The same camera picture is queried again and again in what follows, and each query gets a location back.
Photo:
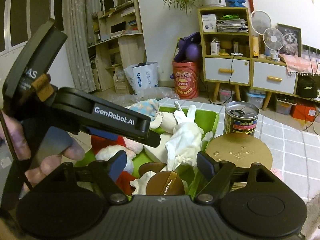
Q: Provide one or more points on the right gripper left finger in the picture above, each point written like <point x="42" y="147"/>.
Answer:
<point x="105" y="175"/>

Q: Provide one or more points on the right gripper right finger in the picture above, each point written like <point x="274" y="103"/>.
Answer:
<point x="218" y="175"/>

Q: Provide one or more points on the santa plush toy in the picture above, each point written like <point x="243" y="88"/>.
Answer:
<point x="105" y="149"/>

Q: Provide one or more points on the pink plush pig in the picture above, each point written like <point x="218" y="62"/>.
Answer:
<point x="133" y="148"/>

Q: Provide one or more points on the white rabbit plush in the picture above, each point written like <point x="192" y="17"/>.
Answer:
<point x="186" y="141"/>

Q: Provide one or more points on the doll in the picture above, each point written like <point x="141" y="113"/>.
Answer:
<point x="151" y="108"/>

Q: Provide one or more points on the white foam block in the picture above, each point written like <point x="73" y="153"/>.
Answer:
<point x="159" y="154"/>

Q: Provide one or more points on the person left hand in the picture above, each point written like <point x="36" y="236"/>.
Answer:
<point x="35" y="175"/>

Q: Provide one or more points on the green tin can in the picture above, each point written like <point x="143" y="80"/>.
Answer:
<point x="240" y="117"/>

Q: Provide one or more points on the red box under cabinet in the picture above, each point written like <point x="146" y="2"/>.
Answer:
<point x="303" y="112"/>

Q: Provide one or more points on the white paper bag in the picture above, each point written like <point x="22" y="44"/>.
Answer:
<point x="142" y="75"/>

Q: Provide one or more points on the red cylindrical bucket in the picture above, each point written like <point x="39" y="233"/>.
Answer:
<point x="185" y="76"/>

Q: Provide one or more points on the wooden bookshelf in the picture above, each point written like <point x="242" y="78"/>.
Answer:
<point x="118" y="43"/>

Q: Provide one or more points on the low wooden drawer cabinet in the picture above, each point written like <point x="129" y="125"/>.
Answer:
<point x="273" y="78"/>

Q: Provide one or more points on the grey curtain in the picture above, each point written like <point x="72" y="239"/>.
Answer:
<point x="74" y="23"/>

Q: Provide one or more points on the purple ball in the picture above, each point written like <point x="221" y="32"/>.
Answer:
<point x="193" y="52"/>

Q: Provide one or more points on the pink striped cloth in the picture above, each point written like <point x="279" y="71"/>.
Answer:
<point x="298" y="65"/>

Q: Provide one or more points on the tall wooden shelf cabinet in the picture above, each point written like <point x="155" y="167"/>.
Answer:
<point x="226" y="49"/>

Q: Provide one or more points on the small white desk fan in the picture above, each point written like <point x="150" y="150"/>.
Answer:
<point x="274" y="41"/>

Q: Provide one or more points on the framed cat picture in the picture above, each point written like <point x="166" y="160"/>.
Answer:
<point x="292" y="40"/>

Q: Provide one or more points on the large white fan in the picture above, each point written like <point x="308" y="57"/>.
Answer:
<point x="260" y="21"/>

